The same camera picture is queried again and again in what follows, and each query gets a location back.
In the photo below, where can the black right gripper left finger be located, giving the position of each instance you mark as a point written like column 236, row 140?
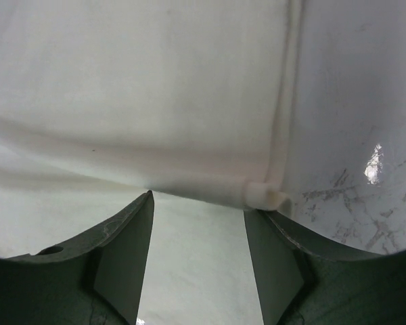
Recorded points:
column 95, row 277

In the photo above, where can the cream white t shirt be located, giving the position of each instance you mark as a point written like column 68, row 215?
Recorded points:
column 103, row 100

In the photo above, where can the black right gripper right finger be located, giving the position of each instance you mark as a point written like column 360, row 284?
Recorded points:
column 305, row 278

